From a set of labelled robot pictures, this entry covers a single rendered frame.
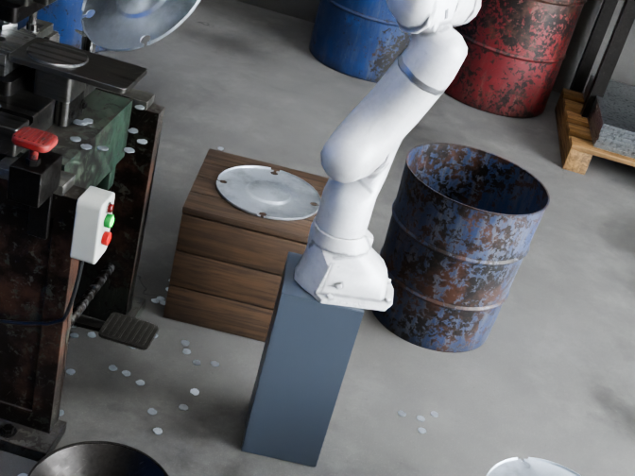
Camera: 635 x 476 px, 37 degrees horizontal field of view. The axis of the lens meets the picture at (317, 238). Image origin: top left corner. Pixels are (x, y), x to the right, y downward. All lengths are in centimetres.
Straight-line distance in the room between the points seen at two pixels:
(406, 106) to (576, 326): 153
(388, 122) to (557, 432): 117
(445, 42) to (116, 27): 65
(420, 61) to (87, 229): 70
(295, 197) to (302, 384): 66
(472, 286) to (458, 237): 17
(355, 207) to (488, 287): 85
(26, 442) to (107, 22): 91
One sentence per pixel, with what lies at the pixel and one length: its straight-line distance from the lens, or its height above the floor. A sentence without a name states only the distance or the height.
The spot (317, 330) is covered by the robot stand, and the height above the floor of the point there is 38.
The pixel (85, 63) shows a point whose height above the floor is 78.
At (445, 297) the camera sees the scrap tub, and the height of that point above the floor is 18.
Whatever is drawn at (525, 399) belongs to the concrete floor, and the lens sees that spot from 277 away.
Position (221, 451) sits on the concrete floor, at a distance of 229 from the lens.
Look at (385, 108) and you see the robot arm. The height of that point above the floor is 90.
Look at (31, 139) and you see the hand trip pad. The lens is 176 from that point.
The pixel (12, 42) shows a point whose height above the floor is 78.
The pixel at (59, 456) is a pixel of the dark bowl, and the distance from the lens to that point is 213.
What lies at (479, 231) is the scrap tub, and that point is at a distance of 260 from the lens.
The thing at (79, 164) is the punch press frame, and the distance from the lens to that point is 203.
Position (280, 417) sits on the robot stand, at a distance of 222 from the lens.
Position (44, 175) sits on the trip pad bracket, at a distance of 178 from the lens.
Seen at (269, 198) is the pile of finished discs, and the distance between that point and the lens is 258.
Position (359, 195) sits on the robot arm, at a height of 69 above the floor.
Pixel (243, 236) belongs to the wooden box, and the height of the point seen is 31.
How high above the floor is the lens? 154
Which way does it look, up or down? 29 degrees down
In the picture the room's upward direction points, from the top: 15 degrees clockwise
